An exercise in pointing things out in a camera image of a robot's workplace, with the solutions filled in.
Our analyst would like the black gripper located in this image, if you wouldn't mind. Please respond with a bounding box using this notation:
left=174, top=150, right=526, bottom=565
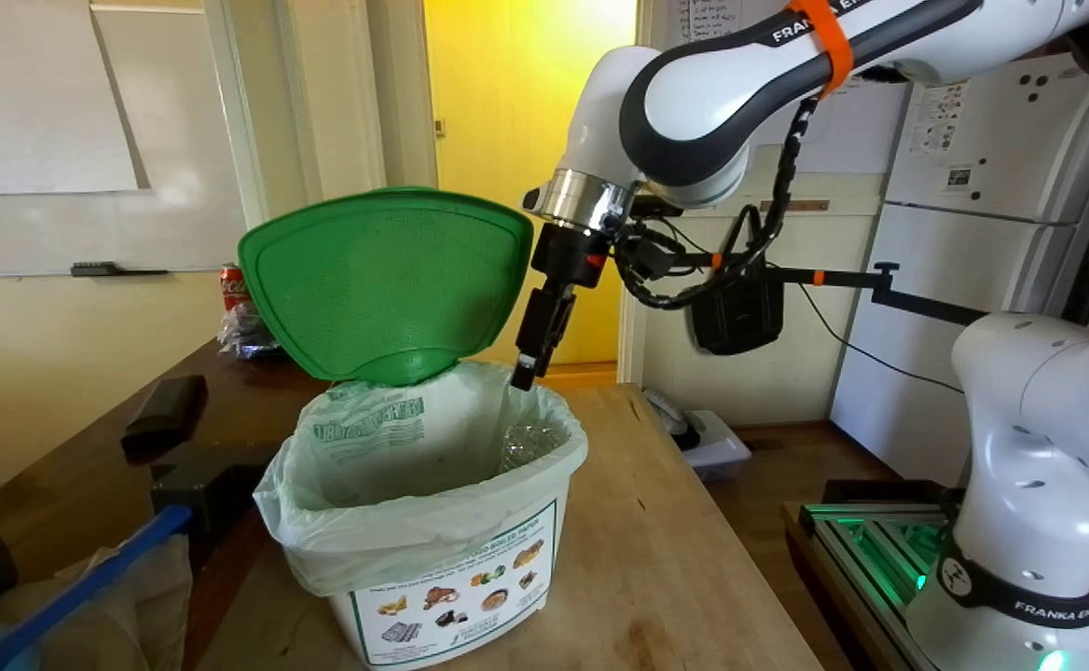
left=508, top=221, right=614, bottom=392

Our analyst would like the pale green bin liner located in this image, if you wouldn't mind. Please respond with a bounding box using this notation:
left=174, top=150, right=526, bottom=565
left=252, top=359, right=593, bottom=601

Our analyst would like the white bin with green lid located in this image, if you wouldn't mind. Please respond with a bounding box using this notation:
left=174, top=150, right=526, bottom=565
left=236, top=183, right=593, bottom=671

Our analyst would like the white flat device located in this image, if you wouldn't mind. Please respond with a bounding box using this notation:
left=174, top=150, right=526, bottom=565
left=640, top=386, right=756, bottom=479

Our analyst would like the black hanging bag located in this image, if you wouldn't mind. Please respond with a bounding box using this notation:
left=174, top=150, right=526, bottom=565
left=687, top=201, right=786, bottom=359

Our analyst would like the yellow door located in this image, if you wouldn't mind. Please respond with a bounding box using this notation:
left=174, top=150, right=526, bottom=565
left=426, top=0, right=638, bottom=369

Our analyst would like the white door trim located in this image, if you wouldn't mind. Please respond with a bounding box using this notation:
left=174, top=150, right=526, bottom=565
left=201, top=0, right=440, bottom=233

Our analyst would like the white paper sheet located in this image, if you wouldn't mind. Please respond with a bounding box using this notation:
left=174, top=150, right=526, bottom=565
left=803, top=79, right=915, bottom=180
left=672, top=0, right=799, bottom=48

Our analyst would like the black clamp block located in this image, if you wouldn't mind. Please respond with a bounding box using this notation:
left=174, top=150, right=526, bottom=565
left=148, top=444, right=277, bottom=543

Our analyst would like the black stapler-like block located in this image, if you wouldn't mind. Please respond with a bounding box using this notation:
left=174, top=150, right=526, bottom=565
left=120, top=371, right=211, bottom=464

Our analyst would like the large whiteboard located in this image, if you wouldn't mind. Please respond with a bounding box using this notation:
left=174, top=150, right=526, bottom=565
left=91, top=0, right=251, bottom=280

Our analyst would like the black marker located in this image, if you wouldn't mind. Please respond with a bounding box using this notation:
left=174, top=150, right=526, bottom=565
left=66, top=256, right=174, bottom=280

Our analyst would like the white refrigerator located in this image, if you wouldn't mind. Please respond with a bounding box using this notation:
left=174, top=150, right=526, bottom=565
left=829, top=53, right=1089, bottom=489

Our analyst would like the dark brown wooden table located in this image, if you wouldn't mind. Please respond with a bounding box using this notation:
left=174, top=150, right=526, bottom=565
left=0, top=336, right=324, bottom=671

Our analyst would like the white cloth bag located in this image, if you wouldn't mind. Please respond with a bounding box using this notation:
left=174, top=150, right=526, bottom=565
left=0, top=533, right=194, bottom=671

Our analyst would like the blue bar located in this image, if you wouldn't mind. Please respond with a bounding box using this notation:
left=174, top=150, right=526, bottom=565
left=0, top=499, right=196, bottom=671

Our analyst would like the small whiteboard with writing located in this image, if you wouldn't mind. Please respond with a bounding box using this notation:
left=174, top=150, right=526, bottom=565
left=0, top=0, right=144, bottom=201

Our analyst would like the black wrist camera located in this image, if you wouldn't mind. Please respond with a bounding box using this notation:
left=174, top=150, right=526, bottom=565
left=614, top=190, right=705, bottom=282

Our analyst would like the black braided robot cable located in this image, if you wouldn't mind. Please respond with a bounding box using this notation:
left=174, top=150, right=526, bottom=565
left=614, top=91, right=824, bottom=311

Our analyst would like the thin black cable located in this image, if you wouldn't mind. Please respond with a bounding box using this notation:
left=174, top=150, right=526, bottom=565
left=799, top=282, right=973, bottom=397

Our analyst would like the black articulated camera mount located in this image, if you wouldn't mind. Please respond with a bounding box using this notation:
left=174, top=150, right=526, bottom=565
left=691, top=251, right=989, bottom=329

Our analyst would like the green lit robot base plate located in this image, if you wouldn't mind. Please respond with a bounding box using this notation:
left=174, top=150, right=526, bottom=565
left=799, top=494, right=962, bottom=671

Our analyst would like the orange strap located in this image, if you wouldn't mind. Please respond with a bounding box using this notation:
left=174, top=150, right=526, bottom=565
left=786, top=0, right=859, bottom=95

